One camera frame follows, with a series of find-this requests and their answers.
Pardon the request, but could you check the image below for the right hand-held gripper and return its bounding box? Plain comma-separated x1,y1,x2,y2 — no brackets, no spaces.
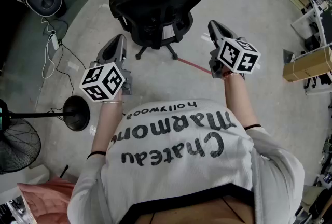
207,20,261,79

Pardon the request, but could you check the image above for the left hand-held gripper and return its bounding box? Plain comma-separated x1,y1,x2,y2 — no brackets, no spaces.
79,34,133,102

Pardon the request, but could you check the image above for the person's right forearm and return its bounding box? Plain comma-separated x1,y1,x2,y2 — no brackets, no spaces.
223,72,261,130

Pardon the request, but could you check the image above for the person's left forearm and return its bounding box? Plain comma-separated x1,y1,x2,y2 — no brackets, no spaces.
90,100,125,156

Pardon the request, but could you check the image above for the white office desk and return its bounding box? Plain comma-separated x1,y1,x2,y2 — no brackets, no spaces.
286,0,332,46

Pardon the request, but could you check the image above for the red floor tape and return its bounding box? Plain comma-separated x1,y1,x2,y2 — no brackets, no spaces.
177,58,212,75

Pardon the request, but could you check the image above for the white power strip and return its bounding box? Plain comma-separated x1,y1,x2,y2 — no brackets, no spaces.
49,33,60,50

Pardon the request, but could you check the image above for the brown cardboard box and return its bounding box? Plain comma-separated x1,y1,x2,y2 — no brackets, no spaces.
282,46,332,83

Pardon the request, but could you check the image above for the black device teal screen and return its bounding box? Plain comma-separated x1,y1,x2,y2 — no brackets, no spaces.
0,100,9,132

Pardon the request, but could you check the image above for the white printed t-shirt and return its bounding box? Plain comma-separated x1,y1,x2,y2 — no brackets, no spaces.
67,98,306,224

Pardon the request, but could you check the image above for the pink cushion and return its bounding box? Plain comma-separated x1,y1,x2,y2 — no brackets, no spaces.
17,176,76,224

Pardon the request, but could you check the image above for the white power cable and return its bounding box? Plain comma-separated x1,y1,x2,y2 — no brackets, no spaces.
41,17,63,80

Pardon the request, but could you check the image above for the grey metal bracket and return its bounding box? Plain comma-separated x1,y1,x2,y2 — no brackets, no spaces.
282,49,296,64

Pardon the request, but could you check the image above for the black pedestal fan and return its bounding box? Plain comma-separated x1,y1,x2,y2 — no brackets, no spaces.
0,95,91,174

